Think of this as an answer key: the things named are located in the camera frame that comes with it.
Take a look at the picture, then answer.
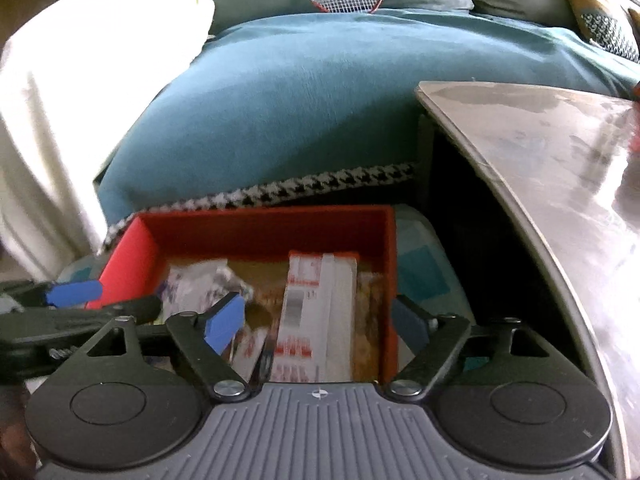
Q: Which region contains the brown meat snack packet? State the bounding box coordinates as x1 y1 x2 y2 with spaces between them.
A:
160 260 251 321

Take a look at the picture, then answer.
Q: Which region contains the red cardboard box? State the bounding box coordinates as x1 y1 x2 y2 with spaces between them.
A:
86 205 399 383

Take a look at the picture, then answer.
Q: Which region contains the patterned cushion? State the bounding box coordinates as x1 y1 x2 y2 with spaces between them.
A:
554 0 640 63

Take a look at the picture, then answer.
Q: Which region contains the white and red snack packet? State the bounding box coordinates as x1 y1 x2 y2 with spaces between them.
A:
272 251 360 383

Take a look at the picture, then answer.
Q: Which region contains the dark table with glossy top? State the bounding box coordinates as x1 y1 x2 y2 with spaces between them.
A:
415 80 640 480

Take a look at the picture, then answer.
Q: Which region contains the white blanket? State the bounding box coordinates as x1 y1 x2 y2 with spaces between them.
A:
0 0 216 281

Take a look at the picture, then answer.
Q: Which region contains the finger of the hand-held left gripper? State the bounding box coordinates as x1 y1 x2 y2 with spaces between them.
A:
0 280 103 308
0 296 162 346

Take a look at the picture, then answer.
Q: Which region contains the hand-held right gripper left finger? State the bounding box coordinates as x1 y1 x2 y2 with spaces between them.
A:
82 291 252 404

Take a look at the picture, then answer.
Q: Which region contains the blue and white checked sheet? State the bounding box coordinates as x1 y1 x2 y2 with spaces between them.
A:
55 204 476 376

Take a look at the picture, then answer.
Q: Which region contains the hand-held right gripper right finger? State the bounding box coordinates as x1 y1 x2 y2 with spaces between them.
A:
385 295 556 403

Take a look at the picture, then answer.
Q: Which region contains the clear brown snack packet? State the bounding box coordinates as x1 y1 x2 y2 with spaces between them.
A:
352 270 388 381

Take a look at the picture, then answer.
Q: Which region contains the teal blanket with houndstooth trim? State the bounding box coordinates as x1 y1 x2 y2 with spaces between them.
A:
92 7 640 241

